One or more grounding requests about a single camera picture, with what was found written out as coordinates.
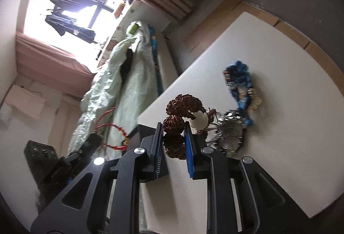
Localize silver chain jewelry pile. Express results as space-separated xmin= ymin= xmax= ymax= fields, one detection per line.
xmin=206 ymin=109 xmax=247 ymax=158

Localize brown rudraksha bead bracelet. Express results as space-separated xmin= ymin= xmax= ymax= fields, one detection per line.
xmin=162 ymin=93 xmax=217 ymax=161

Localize light green crumpled duvet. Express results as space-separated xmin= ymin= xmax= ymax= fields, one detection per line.
xmin=68 ymin=39 xmax=134 ymax=153

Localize green bed sheet mattress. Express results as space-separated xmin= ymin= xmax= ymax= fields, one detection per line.
xmin=105 ymin=21 xmax=162 ymax=159

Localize flattened cardboard sheets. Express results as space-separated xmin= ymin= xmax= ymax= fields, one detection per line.
xmin=182 ymin=0 xmax=344 ymax=87

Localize clothes drying rack outside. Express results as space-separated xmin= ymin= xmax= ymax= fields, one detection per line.
xmin=45 ymin=0 xmax=130 ymax=44

